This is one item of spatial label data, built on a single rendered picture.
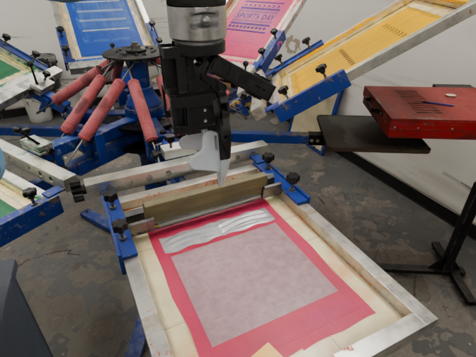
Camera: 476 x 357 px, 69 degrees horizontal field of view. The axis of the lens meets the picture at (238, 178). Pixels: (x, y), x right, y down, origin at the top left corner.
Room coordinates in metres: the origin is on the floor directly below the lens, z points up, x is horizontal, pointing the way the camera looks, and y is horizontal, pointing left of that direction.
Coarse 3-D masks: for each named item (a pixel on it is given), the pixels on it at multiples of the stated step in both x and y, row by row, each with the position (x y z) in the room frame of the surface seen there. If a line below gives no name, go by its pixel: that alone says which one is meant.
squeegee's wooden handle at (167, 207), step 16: (256, 176) 0.96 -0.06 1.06; (192, 192) 0.87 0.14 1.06; (208, 192) 0.88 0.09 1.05; (224, 192) 0.91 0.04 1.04; (240, 192) 0.93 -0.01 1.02; (256, 192) 0.96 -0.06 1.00; (144, 208) 0.80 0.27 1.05; (160, 208) 0.82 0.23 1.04; (176, 208) 0.84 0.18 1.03; (192, 208) 0.86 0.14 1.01
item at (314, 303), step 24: (216, 216) 0.89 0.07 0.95; (240, 240) 0.77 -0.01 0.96; (264, 240) 0.77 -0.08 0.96; (288, 240) 0.77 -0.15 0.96; (264, 264) 0.68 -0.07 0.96; (288, 264) 0.68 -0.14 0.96; (312, 264) 0.68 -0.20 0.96; (264, 288) 0.60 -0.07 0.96; (288, 288) 0.60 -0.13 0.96; (312, 288) 0.60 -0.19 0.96; (336, 288) 0.60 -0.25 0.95; (288, 312) 0.53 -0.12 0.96; (312, 312) 0.53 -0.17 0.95; (336, 312) 0.53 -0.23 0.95; (360, 312) 0.53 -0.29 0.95; (312, 336) 0.46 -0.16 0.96
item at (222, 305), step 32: (192, 224) 0.85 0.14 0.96; (160, 256) 0.71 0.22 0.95; (192, 256) 0.71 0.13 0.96; (224, 256) 0.71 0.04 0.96; (192, 288) 0.60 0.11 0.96; (224, 288) 0.60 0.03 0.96; (256, 288) 0.60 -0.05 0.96; (192, 320) 0.50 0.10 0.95; (224, 320) 0.50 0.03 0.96; (256, 320) 0.50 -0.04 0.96; (224, 352) 0.43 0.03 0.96; (288, 352) 0.43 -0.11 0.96
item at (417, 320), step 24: (240, 168) 1.14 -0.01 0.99; (144, 192) 0.98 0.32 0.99; (168, 192) 0.99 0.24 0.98; (312, 216) 0.85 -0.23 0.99; (336, 240) 0.74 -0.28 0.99; (360, 264) 0.65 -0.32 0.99; (144, 288) 0.57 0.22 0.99; (384, 288) 0.57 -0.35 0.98; (144, 312) 0.50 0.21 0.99; (408, 312) 0.51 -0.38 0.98; (384, 336) 0.44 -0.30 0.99; (408, 336) 0.44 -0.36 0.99
